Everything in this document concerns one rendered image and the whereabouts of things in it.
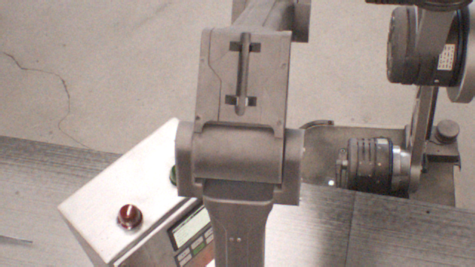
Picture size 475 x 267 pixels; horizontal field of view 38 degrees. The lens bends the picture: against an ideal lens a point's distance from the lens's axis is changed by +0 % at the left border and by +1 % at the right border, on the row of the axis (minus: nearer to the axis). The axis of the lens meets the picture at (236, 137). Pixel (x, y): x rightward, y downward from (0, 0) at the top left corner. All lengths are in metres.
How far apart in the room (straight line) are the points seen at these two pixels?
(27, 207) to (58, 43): 1.48
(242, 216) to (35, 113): 2.18
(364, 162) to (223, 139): 1.44
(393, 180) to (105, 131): 1.13
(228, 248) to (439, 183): 1.59
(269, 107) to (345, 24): 2.29
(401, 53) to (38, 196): 0.82
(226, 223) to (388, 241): 0.84
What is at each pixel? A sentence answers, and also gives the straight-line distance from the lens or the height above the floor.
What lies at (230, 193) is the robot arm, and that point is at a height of 1.59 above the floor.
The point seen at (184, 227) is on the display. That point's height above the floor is 1.44.
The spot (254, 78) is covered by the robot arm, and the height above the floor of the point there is 1.67.
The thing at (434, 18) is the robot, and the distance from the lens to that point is 1.17.
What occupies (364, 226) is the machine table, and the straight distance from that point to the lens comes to 1.43.
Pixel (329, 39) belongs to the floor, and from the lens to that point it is 2.79.
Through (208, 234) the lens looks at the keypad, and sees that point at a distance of 0.83.
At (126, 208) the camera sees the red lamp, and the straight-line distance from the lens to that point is 0.72.
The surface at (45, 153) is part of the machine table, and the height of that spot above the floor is 0.83.
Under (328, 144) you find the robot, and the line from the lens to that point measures 2.21.
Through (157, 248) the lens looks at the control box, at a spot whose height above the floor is 1.44.
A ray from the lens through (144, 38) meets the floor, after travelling 2.85.
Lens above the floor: 2.12
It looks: 58 degrees down
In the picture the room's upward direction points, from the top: 7 degrees counter-clockwise
